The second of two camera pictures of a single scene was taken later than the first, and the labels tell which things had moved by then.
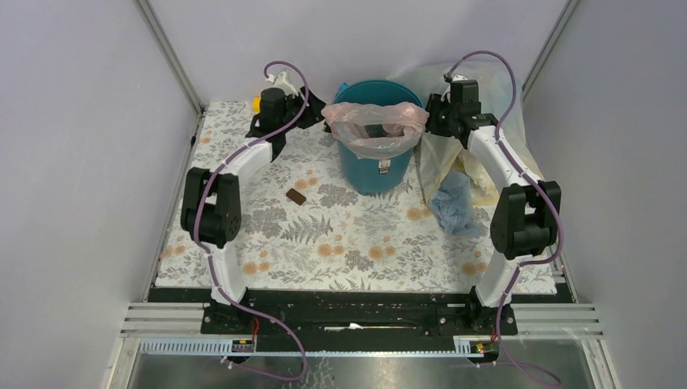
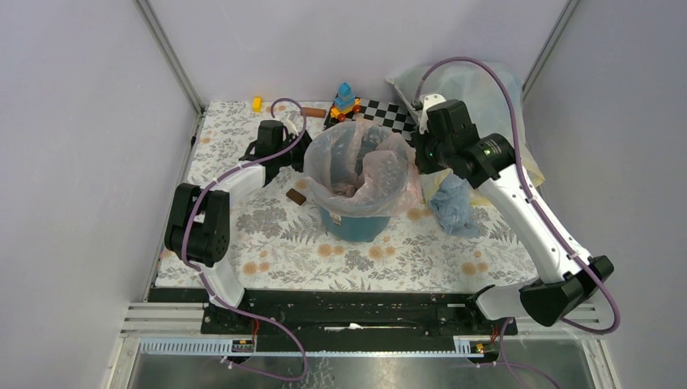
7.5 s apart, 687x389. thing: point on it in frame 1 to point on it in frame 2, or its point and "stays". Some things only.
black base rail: (357, 322) stays
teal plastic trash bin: (366, 173) to (353, 228)
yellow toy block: (256, 104) stays
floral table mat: (300, 230) stays
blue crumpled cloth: (454, 204) stays
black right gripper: (435, 103) to (423, 165)
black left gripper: (312, 112) to (302, 143)
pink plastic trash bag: (378, 131) to (352, 169)
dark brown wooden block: (296, 196) stays
